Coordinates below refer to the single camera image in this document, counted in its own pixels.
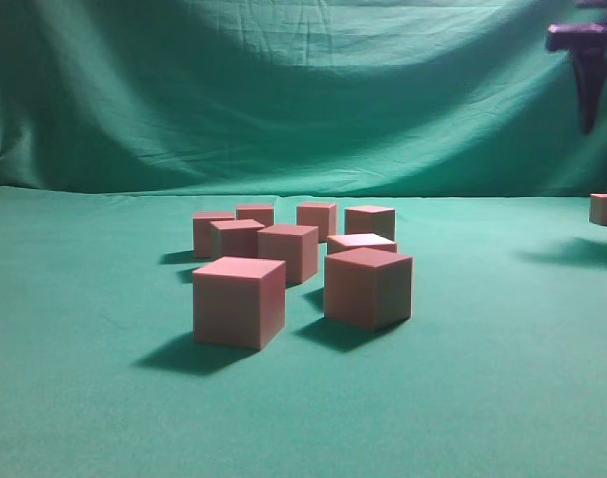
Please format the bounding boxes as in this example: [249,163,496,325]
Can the pink cube large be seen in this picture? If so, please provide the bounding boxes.
[323,248,414,331]

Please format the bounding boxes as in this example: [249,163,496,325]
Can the green cloth backdrop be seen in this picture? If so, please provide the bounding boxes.
[0,1,607,477]

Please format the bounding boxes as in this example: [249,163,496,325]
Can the pink cube column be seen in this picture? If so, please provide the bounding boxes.
[589,193,607,226]
[327,233,398,255]
[192,256,286,350]
[211,219,265,258]
[258,224,319,284]
[344,205,396,240]
[236,203,275,227]

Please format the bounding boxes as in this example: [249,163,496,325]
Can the pink cube placed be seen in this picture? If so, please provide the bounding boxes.
[193,211,236,258]
[296,201,338,242]

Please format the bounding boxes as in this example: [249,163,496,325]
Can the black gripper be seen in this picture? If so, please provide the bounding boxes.
[545,0,607,134]

